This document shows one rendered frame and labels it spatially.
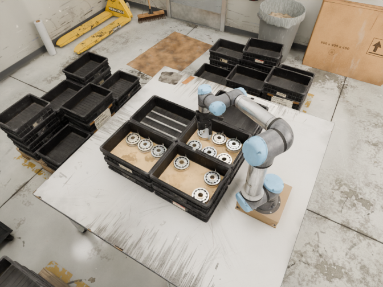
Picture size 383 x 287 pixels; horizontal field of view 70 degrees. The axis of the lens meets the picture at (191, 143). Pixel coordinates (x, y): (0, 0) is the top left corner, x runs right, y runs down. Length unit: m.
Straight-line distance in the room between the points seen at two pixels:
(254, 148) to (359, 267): 1.75
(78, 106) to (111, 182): 1.15
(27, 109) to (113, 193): 1.50
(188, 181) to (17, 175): 2.02
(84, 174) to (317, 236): 1.92
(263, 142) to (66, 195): 1.35
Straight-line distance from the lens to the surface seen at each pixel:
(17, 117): 3.04
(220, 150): 1.85
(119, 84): 3.17
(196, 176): 1.72
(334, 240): 2.68
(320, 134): 2.29
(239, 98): 1.42
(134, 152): 1.88
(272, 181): 1.53
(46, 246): 2.72
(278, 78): 3.06
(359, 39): 4.11
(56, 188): 2.06
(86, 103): 2.87
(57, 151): 2.86
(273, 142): 1.15
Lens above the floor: 2.29
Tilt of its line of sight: 51 degrees down
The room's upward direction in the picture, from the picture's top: 2 degrees counter-clockwise
